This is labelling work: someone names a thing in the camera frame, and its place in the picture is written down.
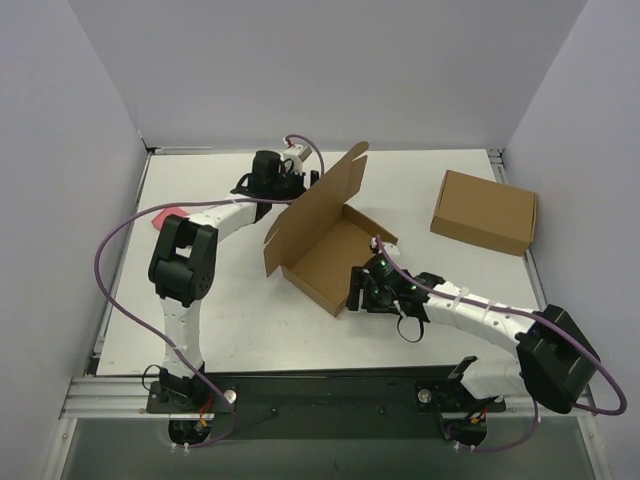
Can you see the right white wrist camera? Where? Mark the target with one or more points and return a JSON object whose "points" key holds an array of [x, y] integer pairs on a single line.
{"points": [[391, 249]]}

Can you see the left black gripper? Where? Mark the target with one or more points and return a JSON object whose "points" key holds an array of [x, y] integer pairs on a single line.
{"points": [[298, 179]]}

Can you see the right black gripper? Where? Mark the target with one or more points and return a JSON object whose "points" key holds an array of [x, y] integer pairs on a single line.
{"points": [[358, 288]]}

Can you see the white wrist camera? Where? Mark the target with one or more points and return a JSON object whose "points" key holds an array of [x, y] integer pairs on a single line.
{"points": [[391, 249], [294, 156]]}

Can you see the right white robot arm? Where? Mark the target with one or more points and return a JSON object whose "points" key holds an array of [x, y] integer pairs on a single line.
{"points": [[549, 358]]}

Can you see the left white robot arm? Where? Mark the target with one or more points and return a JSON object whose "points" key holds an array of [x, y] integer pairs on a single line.
{"points": [[183, 263]]}

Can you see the folded brown cardboard box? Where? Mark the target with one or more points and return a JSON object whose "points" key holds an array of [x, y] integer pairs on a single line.
{"points": [[485, 214]]}

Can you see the brown cardboard box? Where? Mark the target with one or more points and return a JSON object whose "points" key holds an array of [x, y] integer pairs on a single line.
{"points": [[485, 214], [319, 238]]}

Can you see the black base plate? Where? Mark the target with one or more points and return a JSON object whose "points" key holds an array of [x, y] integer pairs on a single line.
{"points": [[347, 404]]}

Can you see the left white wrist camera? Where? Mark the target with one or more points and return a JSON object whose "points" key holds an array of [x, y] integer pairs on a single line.
{"points": [[294, 156]]}

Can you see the aluminium frame rail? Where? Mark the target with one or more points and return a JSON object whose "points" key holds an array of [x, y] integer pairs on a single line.
{"points": [[105, 398]]}

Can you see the small pink box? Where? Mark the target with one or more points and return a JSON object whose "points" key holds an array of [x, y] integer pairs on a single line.
{"points": [[160, 218]]}

